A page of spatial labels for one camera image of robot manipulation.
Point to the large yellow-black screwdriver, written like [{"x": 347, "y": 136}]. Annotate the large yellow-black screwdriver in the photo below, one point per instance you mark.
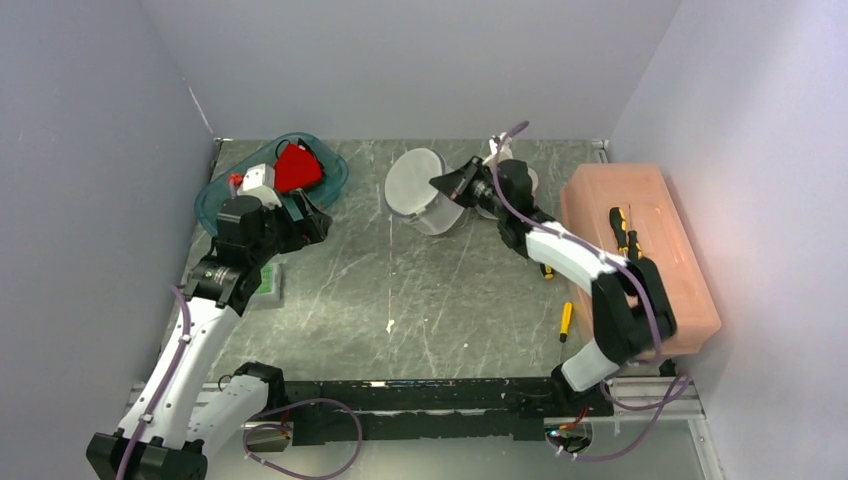
[{"x": 618, "y": 225}]

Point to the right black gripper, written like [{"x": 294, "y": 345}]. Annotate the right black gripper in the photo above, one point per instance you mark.
[{"x": 455, "y": 183}]

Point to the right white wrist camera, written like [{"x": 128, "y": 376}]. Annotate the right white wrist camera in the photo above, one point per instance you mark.
[{"x": 500, "y": 148}]

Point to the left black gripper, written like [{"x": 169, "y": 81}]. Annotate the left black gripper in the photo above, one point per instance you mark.
[{"x": 315, "y": 231}]

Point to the pink-trimmed white mesh laundry bag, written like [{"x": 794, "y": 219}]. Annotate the pink-trimmed white mesh laundry bag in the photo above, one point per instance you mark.
[{"x": 527, "y": 188}]

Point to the aluminium rail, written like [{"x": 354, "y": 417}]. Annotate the aluminium rail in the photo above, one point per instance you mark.
[{"x": 634, "y": 399}]

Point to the yellow-black screwdriver on table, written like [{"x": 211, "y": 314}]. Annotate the yellow-black screwdriver on table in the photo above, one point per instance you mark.
[{"x": 547, "y": 272}]

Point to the black base frame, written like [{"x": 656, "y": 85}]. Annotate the black base frame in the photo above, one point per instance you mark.
[{"x": 321, "y": 420}]

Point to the red bra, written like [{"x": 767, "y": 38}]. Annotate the red bra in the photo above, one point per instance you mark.
[{"x": 296, "y": 167}]

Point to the medium yellow-black screwdriver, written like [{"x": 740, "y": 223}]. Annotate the medium yellow-black screwdriver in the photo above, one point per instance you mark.
[{"x": 634, "y": 248}]

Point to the teal plastic basin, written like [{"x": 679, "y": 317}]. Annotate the teal plastic basin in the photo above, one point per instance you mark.
[{"x": 208, "y": 202}]

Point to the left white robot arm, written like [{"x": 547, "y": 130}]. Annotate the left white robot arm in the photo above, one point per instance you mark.
[{"x": 164, "y": 435}]

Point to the green labelled small box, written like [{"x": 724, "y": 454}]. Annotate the green labelled small box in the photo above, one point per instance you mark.
[{"x": 269, "y": 294}]

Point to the blue-trimmed white mesh laundry bag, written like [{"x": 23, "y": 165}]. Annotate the blue-trimmed white mesh laundry bag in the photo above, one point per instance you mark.
[{"x": 409, "y": 195}]

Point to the small yellow screwdriver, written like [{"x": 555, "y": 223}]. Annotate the small yellow screwdriver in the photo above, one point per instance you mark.
[{"x": 565, "y": 322}]

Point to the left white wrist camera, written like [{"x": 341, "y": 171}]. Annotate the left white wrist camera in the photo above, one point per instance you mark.
[{"x": 257, "y": 181}]

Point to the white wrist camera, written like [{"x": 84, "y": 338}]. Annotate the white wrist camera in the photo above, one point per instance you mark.
[
  {"x": 500, "y": 148},
  {"x": 257, "y": 181}
]

